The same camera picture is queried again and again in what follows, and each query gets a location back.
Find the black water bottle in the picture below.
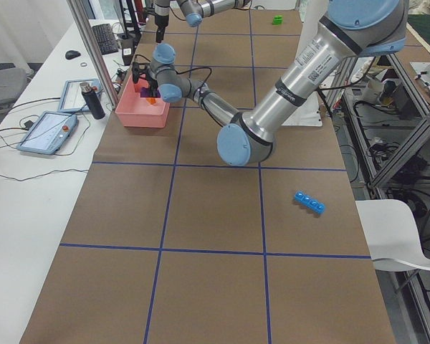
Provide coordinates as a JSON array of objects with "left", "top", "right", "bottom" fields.
[{"left": 80, "top": 82, "right": 105, "bottom": 120}]

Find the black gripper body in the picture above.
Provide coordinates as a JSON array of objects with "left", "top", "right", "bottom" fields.
[
  {"left": 145, "top": 71, "right": 158, "bottom": 90},
  {"left": 156, "top": 14, "right": 168, "bottom": 29}
]

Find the near blue teach pendant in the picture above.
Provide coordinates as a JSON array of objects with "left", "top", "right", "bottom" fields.
[{"left": 16, "top": 111, "right": 79, "bottom": 155}]

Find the white chair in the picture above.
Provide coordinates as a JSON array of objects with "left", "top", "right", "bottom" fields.
[{"left": 355, "top": 199, "right": 430, "bottom": 277}]

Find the black computer mouse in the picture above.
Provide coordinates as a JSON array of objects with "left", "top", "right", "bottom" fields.
[{"left": 64, "top": 49, "right": 81, "bottom": 60}]

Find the blue teach pendant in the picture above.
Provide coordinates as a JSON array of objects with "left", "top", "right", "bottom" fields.
[
  {"left": 57, "top": 78, "right": 102, "bottom": 113},
  {"left": 16, "top": 111, "right": 79, "bottom": 155}
]

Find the purple sloped block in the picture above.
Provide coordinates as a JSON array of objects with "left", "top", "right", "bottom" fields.
[{"left": 140, "top": 87, "right": 161, "bottom": 98}]

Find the aluminium frame post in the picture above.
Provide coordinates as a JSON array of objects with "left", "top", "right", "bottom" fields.
[{"left": 66, "top": 0, "right": 119, "bottom": 109}]

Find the black keyboard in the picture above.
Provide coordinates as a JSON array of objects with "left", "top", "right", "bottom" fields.
[{"left": 92, "top": 24, "right": 118, "bottom": 55}]

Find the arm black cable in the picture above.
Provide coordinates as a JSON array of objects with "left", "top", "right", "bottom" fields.
[{"left": 134, "top": 53, "right": 213, "bottom": 90}]

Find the long blue four-stud block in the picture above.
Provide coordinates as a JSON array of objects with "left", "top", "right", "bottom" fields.
[{"left": 294, "top": 191, "right": 326, "bottom": 215}]

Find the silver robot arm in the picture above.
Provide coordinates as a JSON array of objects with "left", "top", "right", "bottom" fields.
[
  {"left": 146, "top": 1, "right": 409, "bottom": 166},
  {"left": 153, "top": 0, "right": 251, "bottom": 43}
]

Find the green two-stud block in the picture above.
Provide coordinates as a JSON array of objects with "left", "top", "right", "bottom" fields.
[{"left": 272, "top": 15, "right": 283, "bottom": 25}]

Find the far blue teach pendant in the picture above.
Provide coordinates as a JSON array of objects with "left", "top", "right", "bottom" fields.
[{"left": 57, "top": 78, "right": 102, "bottom": 113}]

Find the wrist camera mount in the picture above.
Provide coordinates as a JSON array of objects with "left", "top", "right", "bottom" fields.
[{"left": 131, "top": 62, "right": 148, "bottom": 84}]

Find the pink plastic box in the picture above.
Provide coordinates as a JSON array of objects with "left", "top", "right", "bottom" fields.
[{"left": 115, "top": 76, "right": 170, "bottom": 128}]

